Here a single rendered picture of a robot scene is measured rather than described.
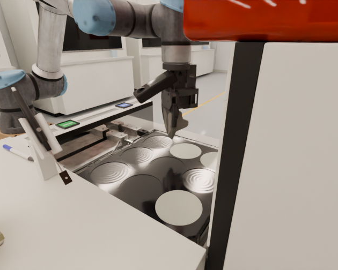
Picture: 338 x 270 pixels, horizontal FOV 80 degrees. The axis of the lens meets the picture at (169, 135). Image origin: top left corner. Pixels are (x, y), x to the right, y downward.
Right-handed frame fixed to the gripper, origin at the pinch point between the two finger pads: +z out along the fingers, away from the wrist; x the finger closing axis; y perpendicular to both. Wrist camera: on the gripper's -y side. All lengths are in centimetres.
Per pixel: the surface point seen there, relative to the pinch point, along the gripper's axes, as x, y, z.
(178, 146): 3.4, 5.0, 6.6
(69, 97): 317, -44, 60
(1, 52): 299, -111, -12
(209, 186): -17.6, 3.2, 6.8
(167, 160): -3.0, -1.7, 6.7
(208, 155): -5.5, 10.9, 6.7
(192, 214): -23.7, -4.9, 6.7
